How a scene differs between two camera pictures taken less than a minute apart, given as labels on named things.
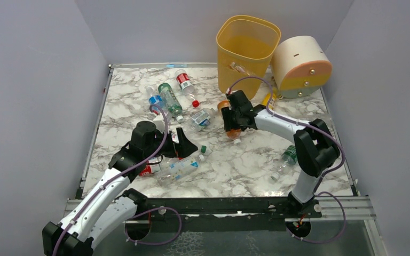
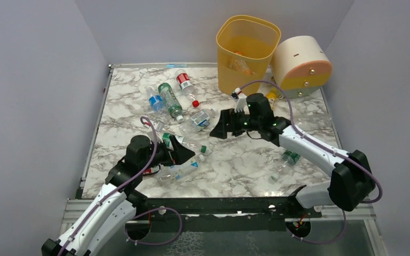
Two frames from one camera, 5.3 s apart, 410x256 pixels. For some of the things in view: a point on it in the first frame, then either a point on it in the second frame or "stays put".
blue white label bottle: [173, 170] stays put
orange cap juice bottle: [234, 134] → [237, 62]
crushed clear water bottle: [202, 120] stays put
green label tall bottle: [171, 101] stays put
